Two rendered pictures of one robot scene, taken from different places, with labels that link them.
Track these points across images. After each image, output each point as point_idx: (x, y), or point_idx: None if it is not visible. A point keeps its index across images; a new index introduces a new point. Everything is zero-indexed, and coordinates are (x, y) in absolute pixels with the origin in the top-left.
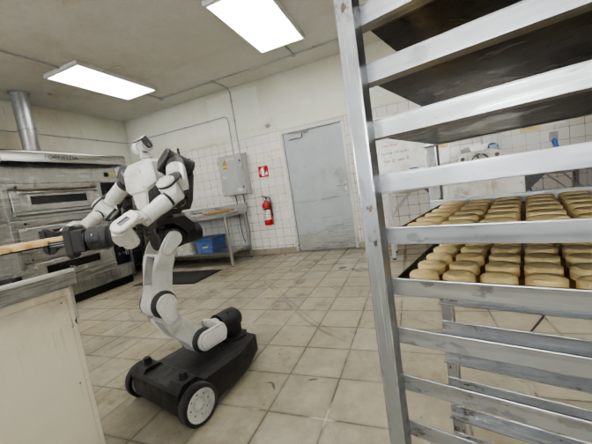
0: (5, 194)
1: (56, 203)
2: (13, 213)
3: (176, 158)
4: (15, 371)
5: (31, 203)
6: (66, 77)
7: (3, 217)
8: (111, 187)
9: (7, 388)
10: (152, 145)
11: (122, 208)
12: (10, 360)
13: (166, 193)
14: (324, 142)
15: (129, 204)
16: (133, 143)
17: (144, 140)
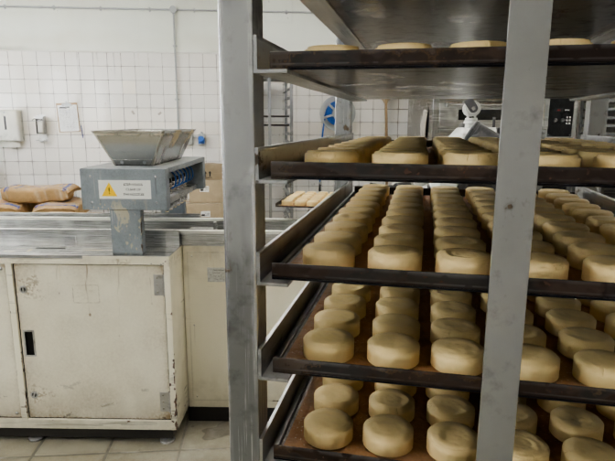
0: (436, 104)
1: (485, 120)
2: (438, 128)
3: (478, 136)
4: (296, 293)
5: (458, 119)
6: None
7: (429, 130)
8: (566, 102)
9: (290, 302)
10: (479, 109)
11: (573, 137)
12: (295, 284)
13: (429, 185)
14: None
15: (607, 128)
16: (462, 103)
17: (469, 103)
